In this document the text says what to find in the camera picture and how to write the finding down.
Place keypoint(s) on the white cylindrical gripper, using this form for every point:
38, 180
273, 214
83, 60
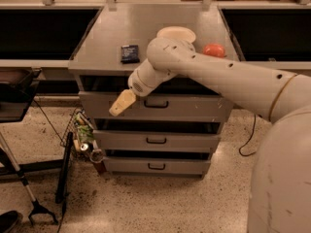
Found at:
137, 83

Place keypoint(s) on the dark tray stand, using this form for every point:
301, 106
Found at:
18, 88

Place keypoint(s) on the black shoe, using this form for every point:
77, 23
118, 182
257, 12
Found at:
10, 221

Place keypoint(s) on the grey drawer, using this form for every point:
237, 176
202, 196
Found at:
157, 166
159, 107
155, 141

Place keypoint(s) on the white ceramic bowl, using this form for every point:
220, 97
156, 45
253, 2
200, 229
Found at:
177, 32

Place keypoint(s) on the grey middle drawer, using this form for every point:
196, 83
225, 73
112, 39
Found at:
155, 141

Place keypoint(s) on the grey bottom drawer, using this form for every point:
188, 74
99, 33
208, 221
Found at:
157, 166

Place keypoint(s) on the black flat bar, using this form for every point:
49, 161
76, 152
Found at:
60, 192

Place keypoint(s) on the dark blue snack packet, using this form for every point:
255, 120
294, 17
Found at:
130, 54

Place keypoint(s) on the orange apple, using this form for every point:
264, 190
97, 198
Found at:
216, 50

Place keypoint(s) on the wire basket with items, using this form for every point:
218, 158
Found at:
81, 128

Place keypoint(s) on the grey drawer cabinet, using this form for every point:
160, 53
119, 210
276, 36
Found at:
97, 66

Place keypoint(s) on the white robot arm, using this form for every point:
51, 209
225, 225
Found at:
280, 196

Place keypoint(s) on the grey top drawer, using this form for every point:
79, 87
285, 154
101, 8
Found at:
159, 107

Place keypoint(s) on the red cup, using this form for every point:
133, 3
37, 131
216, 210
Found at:
96, 157

